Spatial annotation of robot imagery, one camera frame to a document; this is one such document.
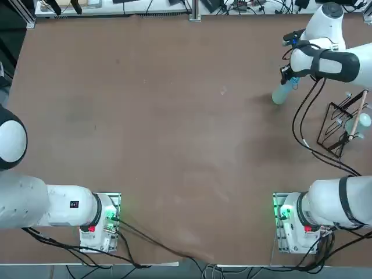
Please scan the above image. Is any green plastic cup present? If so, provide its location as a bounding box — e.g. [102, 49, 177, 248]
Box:
[271, 83, 291, 105]

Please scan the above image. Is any flat adapter box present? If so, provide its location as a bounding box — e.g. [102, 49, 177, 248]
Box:
[202, 0, 227, 14]

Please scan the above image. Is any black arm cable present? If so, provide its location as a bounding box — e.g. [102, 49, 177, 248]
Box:
[292, 76, 363, 178]

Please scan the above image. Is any black wire cup rack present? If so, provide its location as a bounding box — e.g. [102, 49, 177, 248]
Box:
[316, 90, 372, 159]

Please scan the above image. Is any black table cable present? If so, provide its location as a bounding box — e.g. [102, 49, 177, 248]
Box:
[117, 219, 204, 264]

